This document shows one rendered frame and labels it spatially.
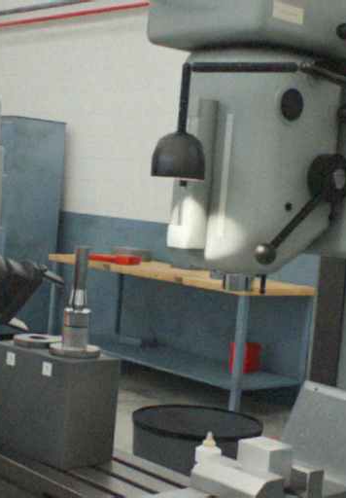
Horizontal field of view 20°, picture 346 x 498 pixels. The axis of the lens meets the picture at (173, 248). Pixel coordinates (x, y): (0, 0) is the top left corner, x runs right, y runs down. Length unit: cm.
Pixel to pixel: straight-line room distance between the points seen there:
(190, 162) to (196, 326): 640
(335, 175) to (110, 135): 726
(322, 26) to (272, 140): 17
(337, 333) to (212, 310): 573
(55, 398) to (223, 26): 71
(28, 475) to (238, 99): 74
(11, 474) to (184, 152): 73
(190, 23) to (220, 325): 614
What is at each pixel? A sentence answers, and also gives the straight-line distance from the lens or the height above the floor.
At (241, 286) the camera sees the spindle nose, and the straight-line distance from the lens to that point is 142.
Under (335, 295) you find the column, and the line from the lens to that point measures 179.
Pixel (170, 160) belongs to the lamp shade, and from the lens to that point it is 124.
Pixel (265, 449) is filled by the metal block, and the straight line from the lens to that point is 139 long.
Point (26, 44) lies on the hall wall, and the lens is 988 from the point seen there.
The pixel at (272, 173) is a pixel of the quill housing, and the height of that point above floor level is 145.
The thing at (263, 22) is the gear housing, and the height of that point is 164.
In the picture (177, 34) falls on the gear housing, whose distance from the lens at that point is 140.
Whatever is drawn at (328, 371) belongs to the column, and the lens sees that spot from 181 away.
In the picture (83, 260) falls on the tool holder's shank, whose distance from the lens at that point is 170.
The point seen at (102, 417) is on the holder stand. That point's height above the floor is 101.
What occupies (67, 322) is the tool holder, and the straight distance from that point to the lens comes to 171.
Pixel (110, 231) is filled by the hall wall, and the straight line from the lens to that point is 847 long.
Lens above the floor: 141
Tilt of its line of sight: 3 degrees down
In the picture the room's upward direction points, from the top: 5 degrees clockwise
